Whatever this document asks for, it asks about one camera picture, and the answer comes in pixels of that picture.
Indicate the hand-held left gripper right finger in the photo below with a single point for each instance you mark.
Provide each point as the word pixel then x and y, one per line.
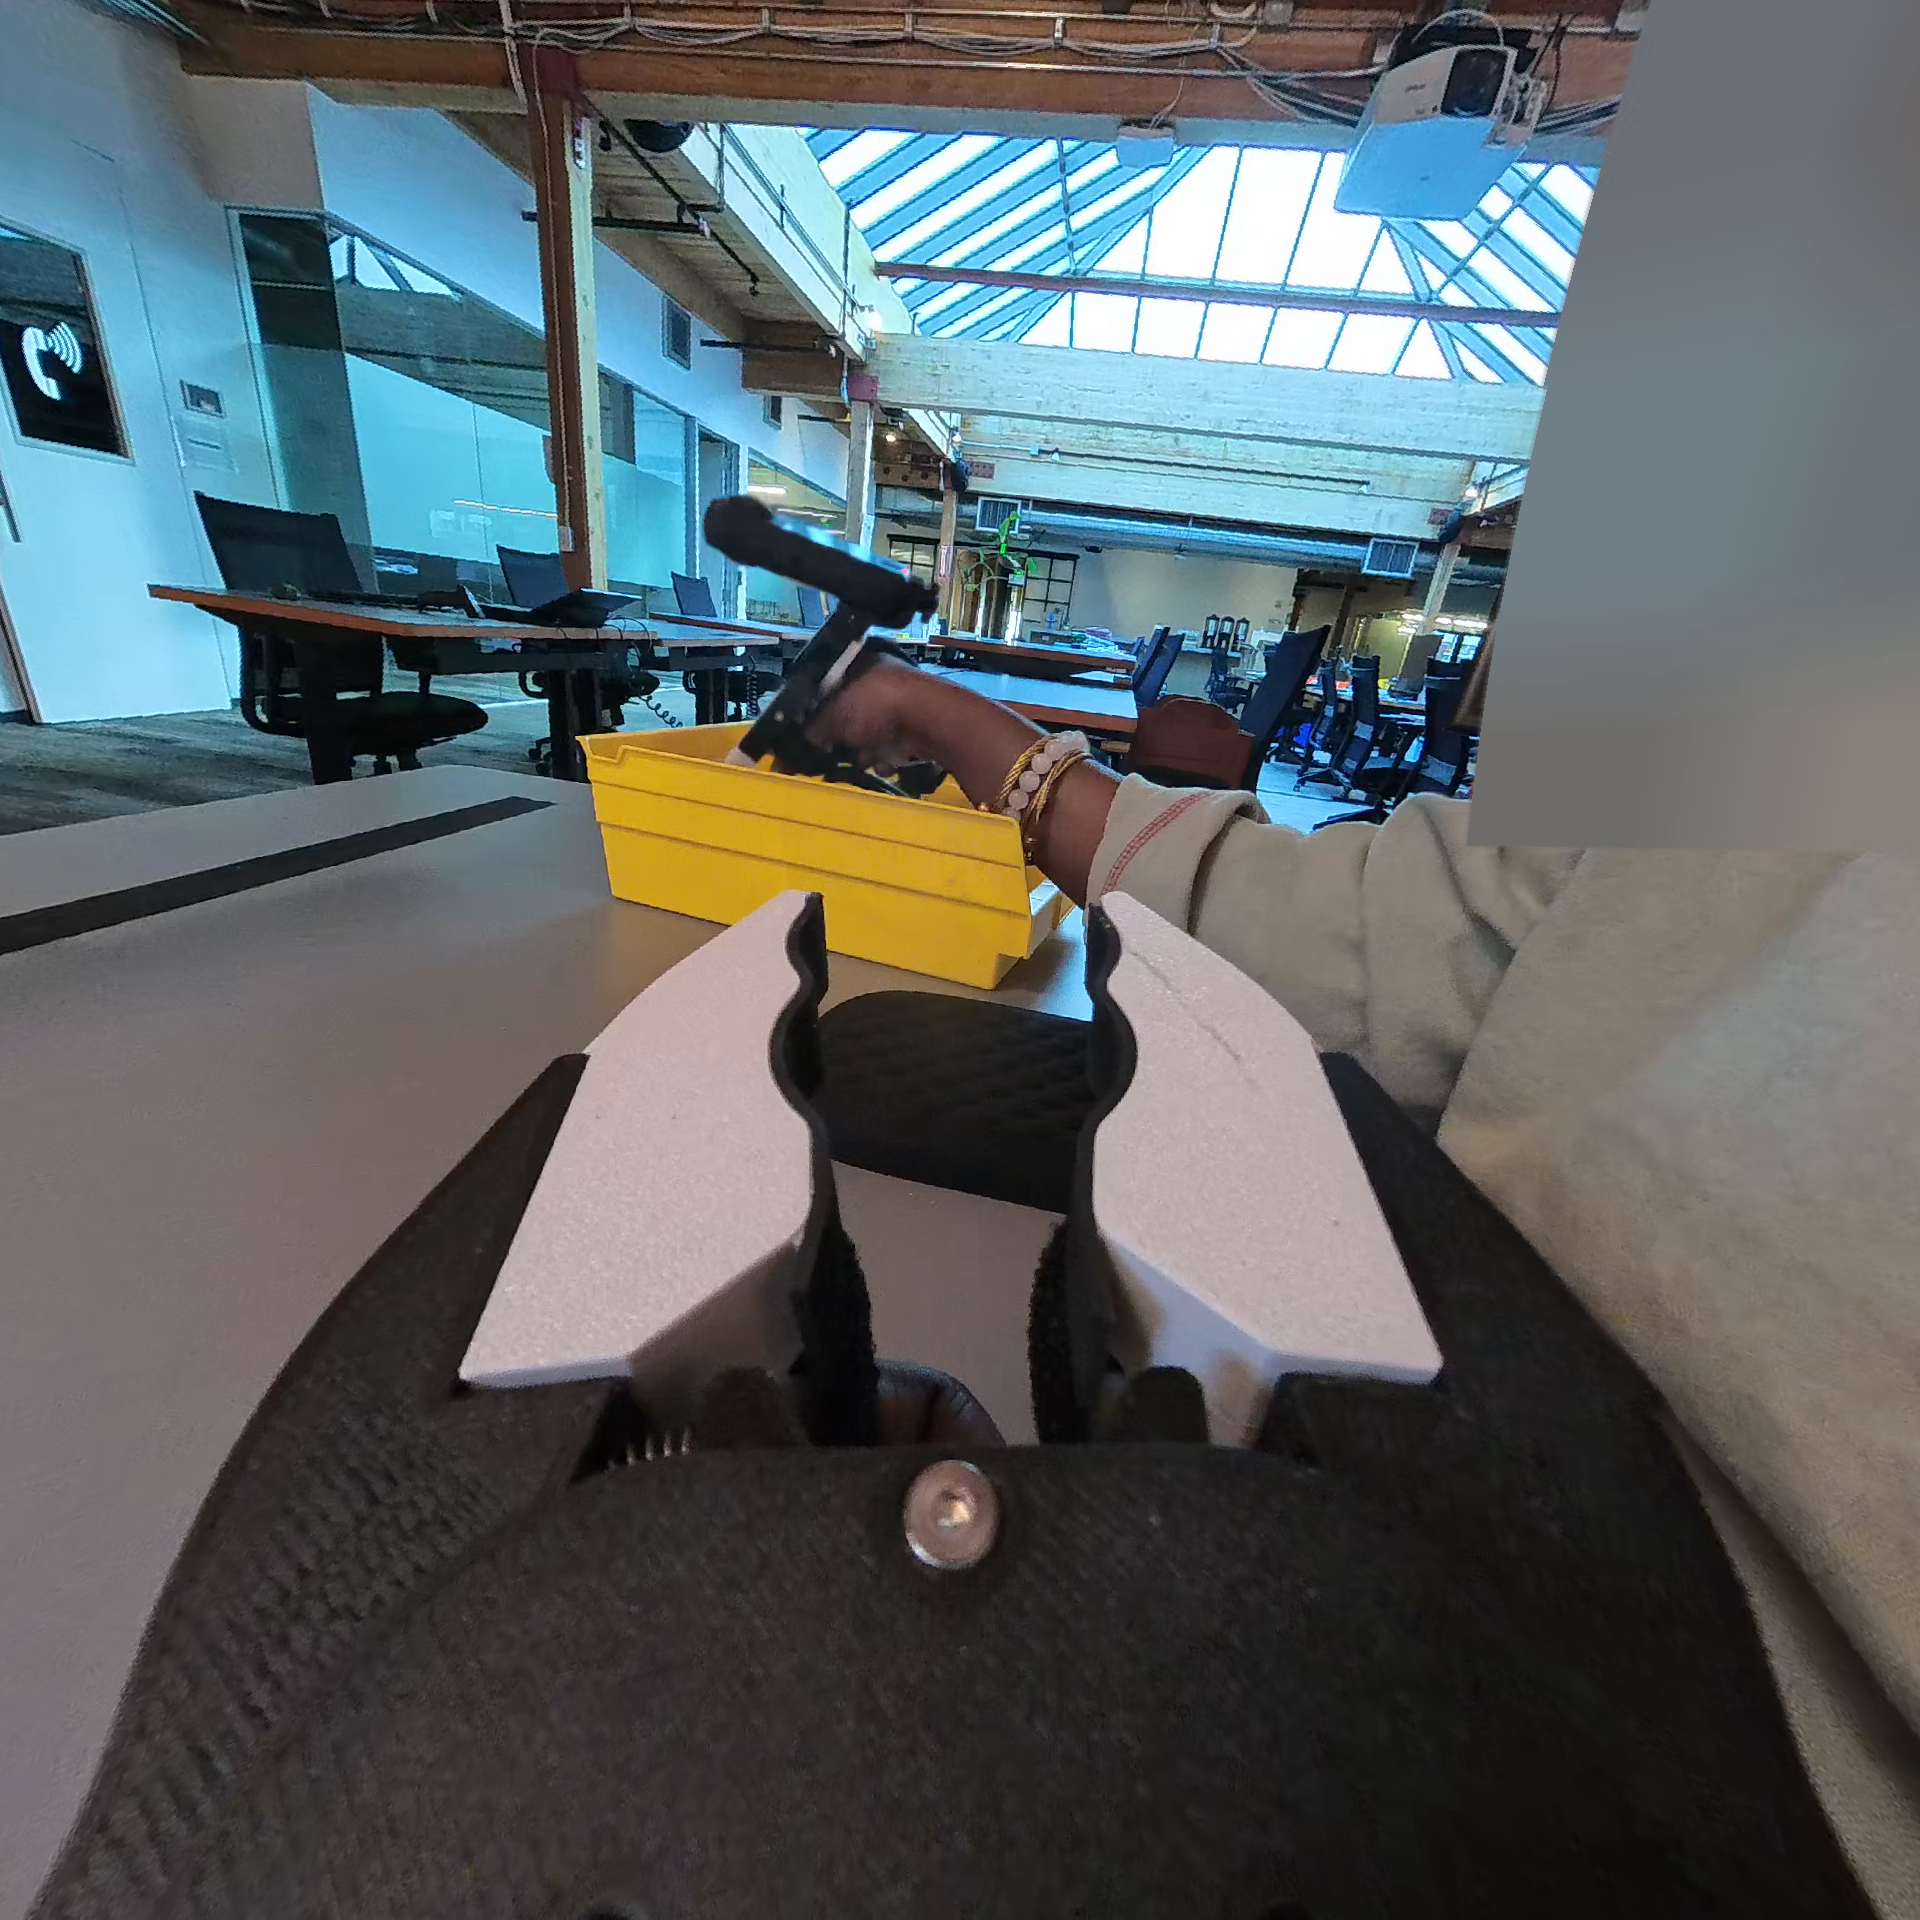
pixel 1245 1194

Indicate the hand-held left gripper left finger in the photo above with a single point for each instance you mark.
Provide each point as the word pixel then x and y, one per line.
pixel 665 1180

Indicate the yellow plastic bin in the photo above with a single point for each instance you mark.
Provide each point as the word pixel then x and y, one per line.
pixel 785 871

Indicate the person's right forearm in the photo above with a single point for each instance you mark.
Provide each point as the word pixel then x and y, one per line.
pixel 1280 903

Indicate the person's right hand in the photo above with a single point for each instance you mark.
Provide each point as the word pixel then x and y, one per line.
pixel 928 725

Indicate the green potted plant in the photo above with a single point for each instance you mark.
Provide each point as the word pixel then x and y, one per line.
pixel 1005 562

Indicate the black office chair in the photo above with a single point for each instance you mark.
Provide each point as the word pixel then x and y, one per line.
pixel 527 583
pixel 1295 693
pixel 285 545

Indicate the white table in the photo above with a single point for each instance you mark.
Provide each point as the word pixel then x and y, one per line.
pixel 1047 699

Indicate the black textured pad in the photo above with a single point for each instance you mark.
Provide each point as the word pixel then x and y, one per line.
pixel 962 1090

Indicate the brown wooden chair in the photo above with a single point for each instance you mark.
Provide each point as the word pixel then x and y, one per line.
pixel 1179 745

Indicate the black ceiling dome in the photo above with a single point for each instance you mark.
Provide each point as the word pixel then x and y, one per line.
pixel 652 139

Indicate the wooden office desk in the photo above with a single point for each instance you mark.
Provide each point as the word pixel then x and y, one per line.
pixel 299 603

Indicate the person's torso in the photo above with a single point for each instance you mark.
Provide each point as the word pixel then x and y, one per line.
pixel 1723 1194

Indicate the glass skylight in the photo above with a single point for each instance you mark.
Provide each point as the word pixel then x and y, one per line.
pixel 1198 227

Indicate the wooden support post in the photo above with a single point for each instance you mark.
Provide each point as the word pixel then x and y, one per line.
pixel 578 376

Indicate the phone icon wall sign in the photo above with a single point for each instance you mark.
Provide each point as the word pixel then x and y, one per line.
pixel 59 355

